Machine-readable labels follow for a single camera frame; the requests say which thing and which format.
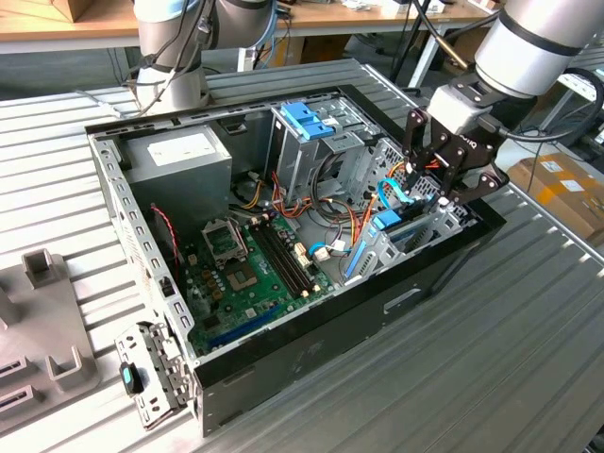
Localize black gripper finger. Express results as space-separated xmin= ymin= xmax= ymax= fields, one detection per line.
xmin=403 ymin=109 xmax=431 ymax=188
xmin=438 ymin=165 xmax=510 ymax=207

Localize orange red yellow power wire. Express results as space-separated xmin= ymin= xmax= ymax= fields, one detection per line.
xmin=384 ymin=159 xmax=443 ymax=190

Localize long blue SATA wire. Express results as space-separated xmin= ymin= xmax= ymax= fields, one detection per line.
xmin=376 ymin=176 xmax=426 ymax=213

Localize hard disk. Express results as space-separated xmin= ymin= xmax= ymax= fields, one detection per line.
xmin=345 ymin=193 xmax=440 ymax=282

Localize silver disk bay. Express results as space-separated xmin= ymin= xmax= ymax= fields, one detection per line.
xmin=342 ymin=139 xmax=478 ymax=287

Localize large labelled cardboard box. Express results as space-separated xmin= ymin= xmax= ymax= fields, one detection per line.
xmin=507 ymin=153 xmax=604 ymax=246

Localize black tripod leg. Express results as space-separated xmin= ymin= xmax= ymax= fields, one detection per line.
xmin=390 ymin=0 xmax=433 ymax=89

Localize blue plastic drive latch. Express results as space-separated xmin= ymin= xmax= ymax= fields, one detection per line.
xmin=278 ymin=102 xmax=342 ymax=142

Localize tall silver drive cage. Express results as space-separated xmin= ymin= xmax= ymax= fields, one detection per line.
xmin=263 ymin=93 xmax=378 ymax=207

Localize wooden desk white legs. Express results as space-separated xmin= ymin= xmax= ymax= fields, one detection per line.
xmin=0 ymin=0 xmax=509 ymax=91

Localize aluminium slat table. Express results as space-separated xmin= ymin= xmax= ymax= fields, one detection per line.
xmin=542 ymin=44 xmax=604 ymax=138

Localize cream motherboard power connector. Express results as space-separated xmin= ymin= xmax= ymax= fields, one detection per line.
xmin=291 ymin=241 xmax=311 ymax=271

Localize black RAM slot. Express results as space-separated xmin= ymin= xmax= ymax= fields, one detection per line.
xmin=248 ymin=225 xmax=306 ymax=299
xmin=260 ymin=221 xmax=312 ymax=294
xmin=266 ymin=219 xmax=316 ymax=291
xmin=254 ymin=223 xmax=309 ymax=296

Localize CPU socket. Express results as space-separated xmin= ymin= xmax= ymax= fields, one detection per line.
xmin=200 ymin=216 xmax=251 ymax=265

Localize black open PC case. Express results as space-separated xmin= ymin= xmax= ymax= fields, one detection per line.
xmin=83 ymin=83 xmax=507 ymax=438

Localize square motherboard chip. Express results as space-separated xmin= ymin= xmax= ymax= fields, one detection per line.
xmin=225 ymin=264 xmax=260 ymax=293

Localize green motherboard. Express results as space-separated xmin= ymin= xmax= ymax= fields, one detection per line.
xmin=181 ymin=211 xmax=339 ymax=358

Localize grey power supply unit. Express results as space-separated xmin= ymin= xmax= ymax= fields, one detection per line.
xmin=120 ymin=123 xmax=235 ymax=232

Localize blue expansion slot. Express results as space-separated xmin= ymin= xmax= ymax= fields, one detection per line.
xmin=207 ymin=304 xmax=287 ymax=349

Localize black case fan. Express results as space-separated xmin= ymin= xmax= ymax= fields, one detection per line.
xmin=150 ymin=203 xmax=183 ymax=273

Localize metal expansion card retainer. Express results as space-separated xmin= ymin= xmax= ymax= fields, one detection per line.
xmin=114 ymin=319 xmax=198 ymax=431

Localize small brown cardboard box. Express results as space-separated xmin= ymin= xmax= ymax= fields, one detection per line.
xmin=46 ymin=0 xmax=95 ymax=24

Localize teal black latch tab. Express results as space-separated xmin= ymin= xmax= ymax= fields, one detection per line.
xmin=118 ymin=361 xmax=145 ymax=395

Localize grey parts rack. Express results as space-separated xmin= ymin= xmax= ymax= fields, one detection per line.
xmin=0 ymin=248 xmax=104 ymax=435

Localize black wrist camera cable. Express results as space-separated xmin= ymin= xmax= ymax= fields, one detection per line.
xmin=480 ymin=68 xmax=604 ymax=143

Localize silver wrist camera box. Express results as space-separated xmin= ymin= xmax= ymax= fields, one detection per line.
xmin=428 ymin=82 xmax=495 ymax=137

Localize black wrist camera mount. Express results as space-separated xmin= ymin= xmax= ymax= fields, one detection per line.
xmin=447 ymin=73 xmax=502 ymax=103

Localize black cable gold connector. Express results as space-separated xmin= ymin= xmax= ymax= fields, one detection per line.
xmin=412 ymin=0 xmax=501 ymax=72

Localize orange yellow wire bundle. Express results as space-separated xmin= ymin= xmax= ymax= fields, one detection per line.
xmin=347 ymin=195 xmax=381 ymax=251

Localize black orange wire bundle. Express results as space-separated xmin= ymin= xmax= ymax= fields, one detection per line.
xmin=271 ymin=169 xmax=362 ymax=223

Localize short blue SATA wire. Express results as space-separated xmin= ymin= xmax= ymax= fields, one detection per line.
xmin=306 ymin=240 xmax=353 ymax=260

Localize yellow orange supply wires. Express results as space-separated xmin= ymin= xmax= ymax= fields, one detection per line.
xmin=233 ymin=172 xmax=265 ymax=211

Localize black cable with plug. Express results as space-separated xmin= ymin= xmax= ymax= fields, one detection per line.
xmin=120 ymin=0 xmax=223 ymax=119

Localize red twisted fan wire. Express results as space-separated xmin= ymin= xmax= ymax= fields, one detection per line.
xmin=149 ymin=202 xmax=184 ymax=268

